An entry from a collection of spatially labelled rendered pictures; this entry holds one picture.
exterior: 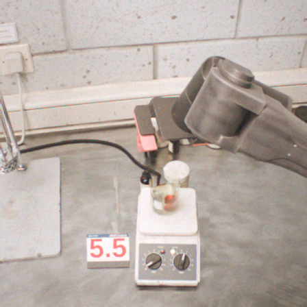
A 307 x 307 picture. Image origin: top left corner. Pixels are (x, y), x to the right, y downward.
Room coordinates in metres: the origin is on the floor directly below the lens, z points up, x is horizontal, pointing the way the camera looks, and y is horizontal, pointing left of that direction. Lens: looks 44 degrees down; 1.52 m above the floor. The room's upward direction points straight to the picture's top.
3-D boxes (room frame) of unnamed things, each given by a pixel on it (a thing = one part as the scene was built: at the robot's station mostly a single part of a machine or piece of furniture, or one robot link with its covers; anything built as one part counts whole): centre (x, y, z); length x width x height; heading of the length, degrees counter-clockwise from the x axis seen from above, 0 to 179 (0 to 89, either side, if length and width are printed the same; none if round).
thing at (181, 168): (0.65, -0.05, 0.79); 0.06 x 0.06 x 0.08
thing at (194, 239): (0.51, -0.03, 0.79); 0.22 x 0.13 x 0.08; 179
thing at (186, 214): (0.53, -0.03, 0.83); 0.12 x 0.12 x 0.01; 89
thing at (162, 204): (0.54, -0.02, 0.88); 0.07 x 0.06 x 0.08; 14
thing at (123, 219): (0.57, 0.08, 0.76); 0.06 x 0.06 x 0.02
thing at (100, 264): (0.47, 0.10, 0.77); 0.09 x 0.06 x 0.04; 92
